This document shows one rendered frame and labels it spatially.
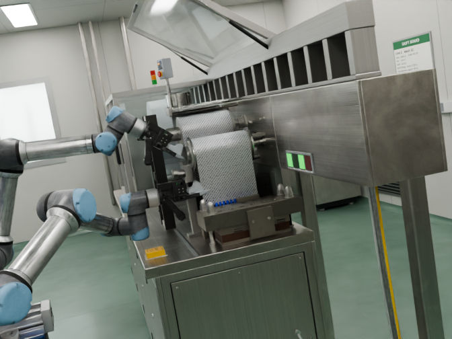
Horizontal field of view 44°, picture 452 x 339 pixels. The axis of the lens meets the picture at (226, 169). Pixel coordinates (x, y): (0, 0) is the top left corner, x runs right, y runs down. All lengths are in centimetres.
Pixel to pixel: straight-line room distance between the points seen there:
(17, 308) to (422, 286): 119
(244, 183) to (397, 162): 87
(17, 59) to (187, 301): 614
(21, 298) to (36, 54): 634
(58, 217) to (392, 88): 110
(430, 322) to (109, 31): 664
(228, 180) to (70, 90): 566
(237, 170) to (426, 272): 90
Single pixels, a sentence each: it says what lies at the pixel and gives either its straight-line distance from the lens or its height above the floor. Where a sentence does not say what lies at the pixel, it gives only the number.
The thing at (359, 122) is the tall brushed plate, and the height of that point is 133.
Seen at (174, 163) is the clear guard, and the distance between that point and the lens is 330.
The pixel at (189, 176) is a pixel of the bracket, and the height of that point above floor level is 116.
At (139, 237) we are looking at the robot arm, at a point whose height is 97.
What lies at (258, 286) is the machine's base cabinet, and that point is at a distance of 215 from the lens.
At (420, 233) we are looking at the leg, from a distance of 177.
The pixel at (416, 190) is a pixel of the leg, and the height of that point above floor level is 109.
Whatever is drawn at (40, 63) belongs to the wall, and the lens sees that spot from 785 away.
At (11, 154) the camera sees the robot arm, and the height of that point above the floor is 138.
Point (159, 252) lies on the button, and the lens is 216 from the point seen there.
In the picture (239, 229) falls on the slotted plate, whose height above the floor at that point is 95.
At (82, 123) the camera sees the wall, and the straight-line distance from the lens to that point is 778.
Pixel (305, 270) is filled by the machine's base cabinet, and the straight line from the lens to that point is 220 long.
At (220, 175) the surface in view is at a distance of 229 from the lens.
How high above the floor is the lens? 143
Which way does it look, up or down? 7 degrees down
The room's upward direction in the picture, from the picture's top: 9 degrees counter-clockwise
